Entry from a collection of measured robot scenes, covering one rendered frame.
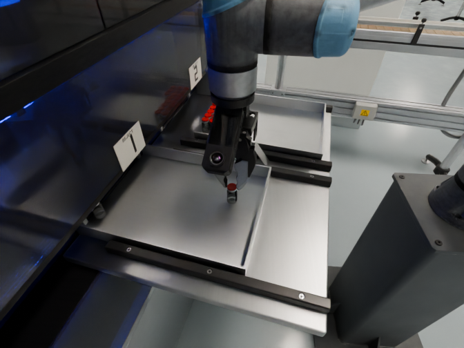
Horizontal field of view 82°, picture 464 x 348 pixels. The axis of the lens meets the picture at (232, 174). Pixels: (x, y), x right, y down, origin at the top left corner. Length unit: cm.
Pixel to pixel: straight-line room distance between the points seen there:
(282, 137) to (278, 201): 24
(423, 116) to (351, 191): 60
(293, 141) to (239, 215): 30
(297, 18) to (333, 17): 4
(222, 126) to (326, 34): 19
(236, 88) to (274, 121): 45
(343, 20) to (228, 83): 16
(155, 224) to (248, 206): 20
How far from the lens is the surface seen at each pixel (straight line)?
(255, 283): 47
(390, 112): 187
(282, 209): 59
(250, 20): 37
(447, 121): 200
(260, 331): 139
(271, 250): 53
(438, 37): 172
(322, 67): 234
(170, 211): 59
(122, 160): 53
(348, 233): 174
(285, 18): 37
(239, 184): 53
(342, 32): 38
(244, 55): 39
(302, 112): 91
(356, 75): 238
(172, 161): 70
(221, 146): 41
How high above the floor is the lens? 133
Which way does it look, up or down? 44 degrees down
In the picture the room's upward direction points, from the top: straight up
